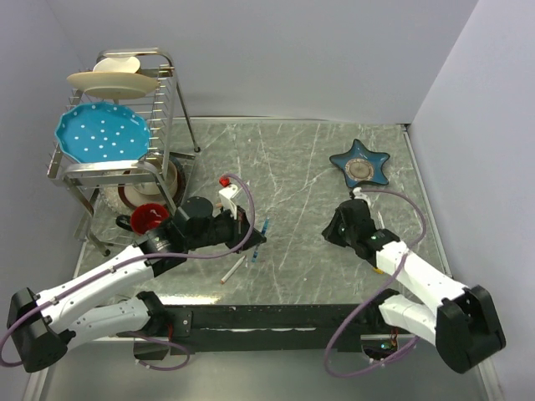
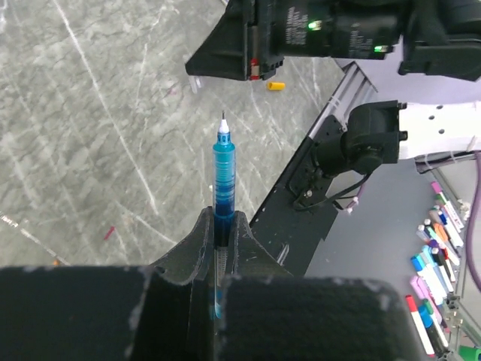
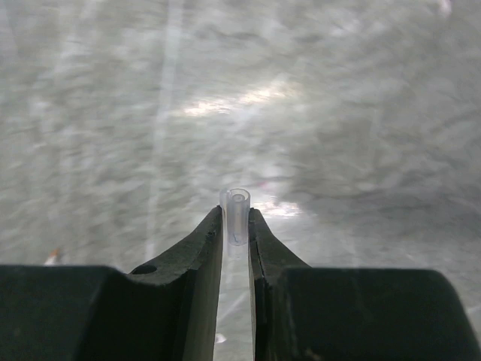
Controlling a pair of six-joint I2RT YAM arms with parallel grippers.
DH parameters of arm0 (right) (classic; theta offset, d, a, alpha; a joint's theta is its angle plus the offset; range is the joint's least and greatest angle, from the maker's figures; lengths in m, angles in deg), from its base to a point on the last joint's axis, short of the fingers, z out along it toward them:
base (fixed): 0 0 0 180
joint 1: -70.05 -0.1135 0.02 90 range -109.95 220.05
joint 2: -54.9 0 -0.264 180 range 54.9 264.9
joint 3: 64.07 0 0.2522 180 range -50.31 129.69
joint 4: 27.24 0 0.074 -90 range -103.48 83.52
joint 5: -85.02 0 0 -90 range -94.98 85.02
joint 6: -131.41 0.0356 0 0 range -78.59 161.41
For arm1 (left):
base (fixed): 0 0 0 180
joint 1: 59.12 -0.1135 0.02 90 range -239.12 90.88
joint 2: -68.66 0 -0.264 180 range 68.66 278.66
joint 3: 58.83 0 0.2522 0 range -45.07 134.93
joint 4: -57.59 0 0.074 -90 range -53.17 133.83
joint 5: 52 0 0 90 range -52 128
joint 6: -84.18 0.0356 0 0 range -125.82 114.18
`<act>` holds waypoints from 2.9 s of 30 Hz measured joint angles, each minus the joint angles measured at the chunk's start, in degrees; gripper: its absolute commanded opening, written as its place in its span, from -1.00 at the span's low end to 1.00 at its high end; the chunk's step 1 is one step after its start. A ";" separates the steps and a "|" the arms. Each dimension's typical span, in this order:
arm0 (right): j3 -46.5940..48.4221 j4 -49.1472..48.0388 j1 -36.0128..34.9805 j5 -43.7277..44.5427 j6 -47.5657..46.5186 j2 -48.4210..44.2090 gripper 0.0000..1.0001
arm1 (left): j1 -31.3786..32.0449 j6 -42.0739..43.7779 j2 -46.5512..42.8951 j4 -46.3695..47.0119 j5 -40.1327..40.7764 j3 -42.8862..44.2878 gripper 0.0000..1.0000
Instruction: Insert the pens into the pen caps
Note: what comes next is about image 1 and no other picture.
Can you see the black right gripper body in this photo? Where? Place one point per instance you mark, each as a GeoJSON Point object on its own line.
{"type": "Point", "coordinates": [338, 233]}

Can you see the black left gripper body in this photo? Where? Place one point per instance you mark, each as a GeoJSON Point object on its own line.
{"type": "Point", "coordinates": [224, 229]}

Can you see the clear pen cap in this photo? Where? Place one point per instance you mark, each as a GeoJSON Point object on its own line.
{"type": "Point", "coordinates": [380, 220]}

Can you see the white orange pen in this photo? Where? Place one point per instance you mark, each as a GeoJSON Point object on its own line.
{"type": "Point", "coordinates": [233, 269]}

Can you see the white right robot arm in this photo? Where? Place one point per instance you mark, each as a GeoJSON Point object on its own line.
{"type": "Point", "coordinates": [461, 322]}

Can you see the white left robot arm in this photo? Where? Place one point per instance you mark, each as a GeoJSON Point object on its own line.
{"type": "Point", "coordinates": [44, 326]}

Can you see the red mug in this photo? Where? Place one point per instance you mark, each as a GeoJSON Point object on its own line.
{"type": "Point", "coordinates": [143, 218]}

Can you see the blue star-shaped dish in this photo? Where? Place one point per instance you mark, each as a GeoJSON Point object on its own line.
{"type": "Point", "coordinates": [361, 166]}

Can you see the white bowl brown rim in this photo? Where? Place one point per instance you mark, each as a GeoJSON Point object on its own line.
{"type": "Point", "coordinates": [134, 195]}

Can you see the metal dish rack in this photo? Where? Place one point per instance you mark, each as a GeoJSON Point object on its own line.
{"type": "Point", "coordinates": [95, 185]}

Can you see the blue polka dot plate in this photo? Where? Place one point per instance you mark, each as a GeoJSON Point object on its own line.
{"type": "Point", "coordinates": [102, 132]}

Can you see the large cream plate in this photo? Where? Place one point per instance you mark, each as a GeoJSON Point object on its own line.
{"type": "Point", "coordinates": [113, 85]}

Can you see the small cream plate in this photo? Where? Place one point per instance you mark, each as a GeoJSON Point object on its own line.
{"type": "Point", "coordinates": [119, 64]}

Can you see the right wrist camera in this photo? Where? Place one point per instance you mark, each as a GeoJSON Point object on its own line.
{"type": "Point", "coordinates": [358, 194]}

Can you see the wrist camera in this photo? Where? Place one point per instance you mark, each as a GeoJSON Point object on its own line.
{"type": "Point", "coordinates": [358, 194]}
{"type": "Point", "coordinates": [226, 196]}

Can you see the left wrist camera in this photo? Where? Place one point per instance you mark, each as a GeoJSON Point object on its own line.
{"type": "Point", "coordinates": [226, 196]}

